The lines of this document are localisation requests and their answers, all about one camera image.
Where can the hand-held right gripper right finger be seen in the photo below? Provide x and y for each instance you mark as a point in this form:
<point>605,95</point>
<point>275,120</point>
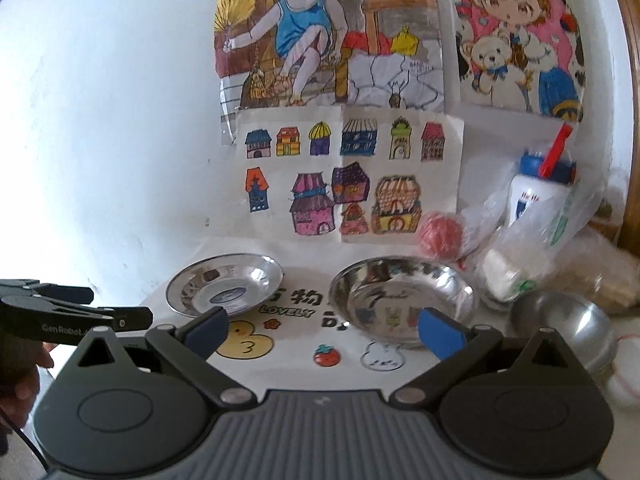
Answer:
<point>440,332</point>

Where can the shallow steel plate blue label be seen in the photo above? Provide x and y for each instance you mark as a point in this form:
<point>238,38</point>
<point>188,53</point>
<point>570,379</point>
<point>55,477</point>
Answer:
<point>225,285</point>

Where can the steel bowl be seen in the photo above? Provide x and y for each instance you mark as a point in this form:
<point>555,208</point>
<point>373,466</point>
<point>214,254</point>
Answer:
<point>565,325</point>

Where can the person's left hand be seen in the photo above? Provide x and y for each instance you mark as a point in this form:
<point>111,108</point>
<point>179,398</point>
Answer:
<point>35,365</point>

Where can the clear plastic bag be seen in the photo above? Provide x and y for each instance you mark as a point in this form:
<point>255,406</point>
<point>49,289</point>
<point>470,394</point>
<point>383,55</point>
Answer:
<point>550,240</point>

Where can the wooden frame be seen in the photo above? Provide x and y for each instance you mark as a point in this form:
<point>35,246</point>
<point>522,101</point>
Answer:
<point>631,110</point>

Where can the coloured houses drawing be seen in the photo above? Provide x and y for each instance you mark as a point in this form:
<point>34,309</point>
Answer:
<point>350,180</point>

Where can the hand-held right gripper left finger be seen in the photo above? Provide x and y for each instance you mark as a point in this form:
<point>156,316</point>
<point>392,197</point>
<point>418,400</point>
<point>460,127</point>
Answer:
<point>211,327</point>

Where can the red ball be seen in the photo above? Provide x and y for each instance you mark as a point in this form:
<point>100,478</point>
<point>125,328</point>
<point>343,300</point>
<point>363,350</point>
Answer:
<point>440,236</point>

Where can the deep steel plate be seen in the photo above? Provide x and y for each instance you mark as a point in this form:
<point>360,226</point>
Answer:
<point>395,295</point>

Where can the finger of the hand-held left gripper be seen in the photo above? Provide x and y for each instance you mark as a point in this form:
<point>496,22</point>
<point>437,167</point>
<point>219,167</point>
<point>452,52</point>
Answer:
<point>135,318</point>

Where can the printed white tablecloth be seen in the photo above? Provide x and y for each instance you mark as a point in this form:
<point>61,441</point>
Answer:
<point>300,332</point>

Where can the blue red water bottle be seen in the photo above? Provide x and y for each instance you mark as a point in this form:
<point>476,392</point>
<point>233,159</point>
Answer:
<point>535,190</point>

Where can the child with fan drawing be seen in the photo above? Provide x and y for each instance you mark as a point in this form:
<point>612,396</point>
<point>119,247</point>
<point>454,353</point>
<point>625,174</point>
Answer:
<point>325,35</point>

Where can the girl with bear drawing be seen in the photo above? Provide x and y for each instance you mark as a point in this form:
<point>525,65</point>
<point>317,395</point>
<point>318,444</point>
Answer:
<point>515,35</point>

